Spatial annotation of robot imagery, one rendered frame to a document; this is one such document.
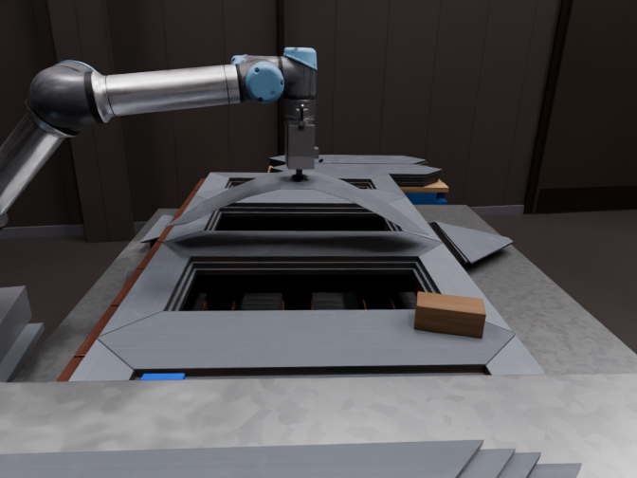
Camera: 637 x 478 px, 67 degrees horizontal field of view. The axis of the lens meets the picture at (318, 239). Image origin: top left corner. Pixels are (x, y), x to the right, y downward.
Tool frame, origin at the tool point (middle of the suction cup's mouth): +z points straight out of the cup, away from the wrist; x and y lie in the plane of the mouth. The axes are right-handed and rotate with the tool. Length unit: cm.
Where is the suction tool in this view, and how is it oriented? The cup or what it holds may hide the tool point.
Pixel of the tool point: (299, 184)
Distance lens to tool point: 120.5
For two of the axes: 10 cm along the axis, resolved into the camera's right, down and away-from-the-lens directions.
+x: -9.9, 0.3, -1.6
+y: -1.6, -3.6, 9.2
